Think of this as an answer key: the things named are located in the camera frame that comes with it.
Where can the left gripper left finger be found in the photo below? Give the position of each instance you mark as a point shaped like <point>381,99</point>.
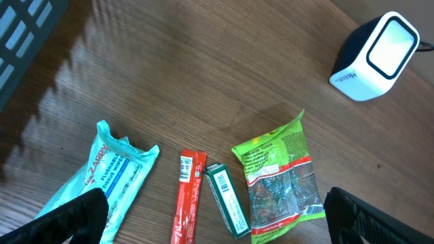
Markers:
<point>81,220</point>

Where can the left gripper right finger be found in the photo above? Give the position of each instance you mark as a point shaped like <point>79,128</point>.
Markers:
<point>353,221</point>

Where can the teal snack packet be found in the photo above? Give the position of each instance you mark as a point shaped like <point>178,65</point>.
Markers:
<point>115,166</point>

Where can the green haribo candy bag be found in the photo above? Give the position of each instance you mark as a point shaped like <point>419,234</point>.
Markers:
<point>281,181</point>

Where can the red snack bar wrapper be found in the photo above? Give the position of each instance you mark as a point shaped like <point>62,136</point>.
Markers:
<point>192,164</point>

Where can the white barcode scanner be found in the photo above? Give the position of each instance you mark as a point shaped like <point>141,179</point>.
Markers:
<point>374,55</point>

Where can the grey plastic shopping basket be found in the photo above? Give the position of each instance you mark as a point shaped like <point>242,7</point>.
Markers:
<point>25,25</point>

